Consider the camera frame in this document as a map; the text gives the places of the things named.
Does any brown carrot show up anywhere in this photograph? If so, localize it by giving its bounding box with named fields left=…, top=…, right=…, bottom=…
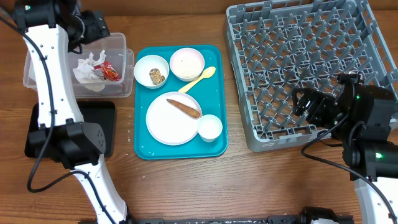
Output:
left=167, top=99, right=201, bottom=119

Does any teal serving tray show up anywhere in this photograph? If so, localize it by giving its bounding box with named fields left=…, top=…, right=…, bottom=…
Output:
left=134, top=44, right=228, bottom=160

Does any grey dishwasher rack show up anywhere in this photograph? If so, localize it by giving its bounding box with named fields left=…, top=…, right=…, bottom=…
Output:
left=225, top=0, right=397, bottom=152

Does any pink bowl with rice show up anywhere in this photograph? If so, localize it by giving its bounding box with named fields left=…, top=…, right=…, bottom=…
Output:
left=169, top=47, right=205, bottom=82

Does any yellow plastic spoon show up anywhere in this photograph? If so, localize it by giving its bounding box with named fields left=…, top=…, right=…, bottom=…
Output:
left=178, top=67, right=216, bottom=93

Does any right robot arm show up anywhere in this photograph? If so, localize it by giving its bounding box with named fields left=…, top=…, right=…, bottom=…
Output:
left=292, top=83, right=397, bottom=223

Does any white paper cup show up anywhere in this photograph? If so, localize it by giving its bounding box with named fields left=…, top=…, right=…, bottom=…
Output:
left=198, top=114, right=223, bottom=142

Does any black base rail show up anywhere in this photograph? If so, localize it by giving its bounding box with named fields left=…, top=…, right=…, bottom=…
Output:
left=132, top=207, right=354, bottom=224

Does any red snack wrapper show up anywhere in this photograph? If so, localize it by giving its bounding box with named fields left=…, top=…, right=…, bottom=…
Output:
left=94, top=61, right=121, bottom=82

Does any white bowl with walnut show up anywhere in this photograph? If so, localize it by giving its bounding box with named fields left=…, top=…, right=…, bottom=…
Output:
left=134, top=55, right=170, bottom=89

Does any pink round plate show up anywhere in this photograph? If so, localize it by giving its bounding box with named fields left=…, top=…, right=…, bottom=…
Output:
left=146, top=91, right=203, bottom=146

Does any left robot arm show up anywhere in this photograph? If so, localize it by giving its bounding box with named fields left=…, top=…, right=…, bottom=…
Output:
left=12, top=1, right=134, bottom=223

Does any white napkin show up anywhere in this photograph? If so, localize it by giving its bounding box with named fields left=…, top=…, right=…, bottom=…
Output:
left=73, top=50, right=106, bottom=92

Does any black plastic tray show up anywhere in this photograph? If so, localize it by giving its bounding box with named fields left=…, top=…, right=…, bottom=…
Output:
left=24, top=101, right=117, bottom=158

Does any clear plastic bin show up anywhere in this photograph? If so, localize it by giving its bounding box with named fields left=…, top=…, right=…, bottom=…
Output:
left=22, top=32, right=135, bottom=99

